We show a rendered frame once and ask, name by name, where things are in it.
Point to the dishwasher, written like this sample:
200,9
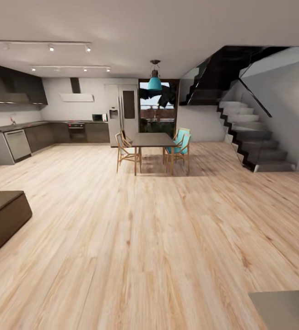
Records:
17,144

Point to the fridge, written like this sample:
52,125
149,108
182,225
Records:
122,110

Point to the oven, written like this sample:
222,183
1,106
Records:
77,131

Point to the room light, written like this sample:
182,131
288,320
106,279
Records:
155,83

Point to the microwave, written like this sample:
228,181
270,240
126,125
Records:
100,117

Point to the range hood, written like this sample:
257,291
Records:
76,95

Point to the fixed window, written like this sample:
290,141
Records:
158,108

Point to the stairs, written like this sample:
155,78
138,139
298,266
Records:
217,82

